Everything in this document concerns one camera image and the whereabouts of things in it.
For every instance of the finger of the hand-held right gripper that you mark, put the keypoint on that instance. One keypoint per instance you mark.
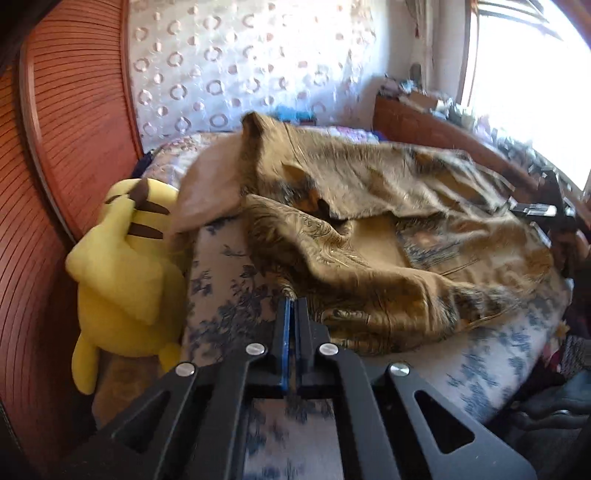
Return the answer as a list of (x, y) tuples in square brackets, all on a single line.
[(533, 208)]

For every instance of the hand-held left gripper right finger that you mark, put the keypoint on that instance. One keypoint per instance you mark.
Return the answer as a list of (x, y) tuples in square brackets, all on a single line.
[(301, 332)]

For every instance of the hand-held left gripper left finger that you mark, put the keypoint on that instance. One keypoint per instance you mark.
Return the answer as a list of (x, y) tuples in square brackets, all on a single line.
[(286, 332)]

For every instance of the golden patterned garment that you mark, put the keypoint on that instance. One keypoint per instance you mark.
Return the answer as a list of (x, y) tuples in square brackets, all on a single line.
[(392, 258)]

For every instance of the blue floral bed sheet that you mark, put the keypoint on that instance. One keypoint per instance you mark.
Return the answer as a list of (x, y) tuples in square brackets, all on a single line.
[(221, 295)]

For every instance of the wooden framed window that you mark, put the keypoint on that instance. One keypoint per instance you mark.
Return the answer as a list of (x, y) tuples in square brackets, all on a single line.
[(531, 83)]

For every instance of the long wooden cabinet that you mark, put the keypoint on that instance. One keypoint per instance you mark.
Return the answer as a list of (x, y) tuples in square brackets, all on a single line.
[(415, 127)]

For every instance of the dark red cloth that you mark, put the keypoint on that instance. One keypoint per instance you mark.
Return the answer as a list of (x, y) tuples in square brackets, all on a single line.
[(561, 353)]

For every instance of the cardboard box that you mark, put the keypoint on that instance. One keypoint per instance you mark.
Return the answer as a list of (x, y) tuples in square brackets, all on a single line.
[(422, 99)]

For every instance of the pink pillow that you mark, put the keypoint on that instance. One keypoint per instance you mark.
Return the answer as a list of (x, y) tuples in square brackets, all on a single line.
[(207, 184)]

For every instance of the yellow plush toy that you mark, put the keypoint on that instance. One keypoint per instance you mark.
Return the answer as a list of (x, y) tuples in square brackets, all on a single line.
[(120, 286)]

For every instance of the dark grey cloth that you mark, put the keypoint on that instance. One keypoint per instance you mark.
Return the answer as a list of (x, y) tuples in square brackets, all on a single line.
[(554, 406)]

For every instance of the floral quilt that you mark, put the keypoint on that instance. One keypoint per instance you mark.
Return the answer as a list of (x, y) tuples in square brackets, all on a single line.
[(171, 154)]

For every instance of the blue box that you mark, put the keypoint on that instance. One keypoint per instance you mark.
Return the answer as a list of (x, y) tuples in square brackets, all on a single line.
[(293, 113)]

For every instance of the circle patterned curtain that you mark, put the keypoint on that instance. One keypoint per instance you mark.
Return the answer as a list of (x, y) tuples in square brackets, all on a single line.
[(231, 69)]

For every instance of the wooden headboard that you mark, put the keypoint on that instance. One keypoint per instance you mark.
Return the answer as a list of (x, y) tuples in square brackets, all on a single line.
[(69, 115)]

